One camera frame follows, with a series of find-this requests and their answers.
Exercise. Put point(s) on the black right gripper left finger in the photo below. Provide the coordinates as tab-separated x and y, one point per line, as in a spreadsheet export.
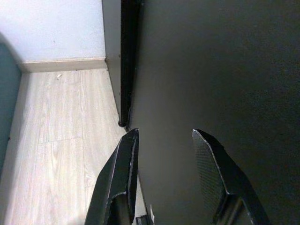
117	182

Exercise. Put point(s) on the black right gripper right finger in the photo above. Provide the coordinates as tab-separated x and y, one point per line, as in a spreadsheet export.
225	178

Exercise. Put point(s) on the small white paper scrap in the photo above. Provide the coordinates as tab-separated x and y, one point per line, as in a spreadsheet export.
58	76

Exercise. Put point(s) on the teal padded headboard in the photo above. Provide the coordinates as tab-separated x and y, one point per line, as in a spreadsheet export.
7	93

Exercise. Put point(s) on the black door frame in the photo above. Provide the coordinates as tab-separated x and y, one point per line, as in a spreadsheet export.
127	58

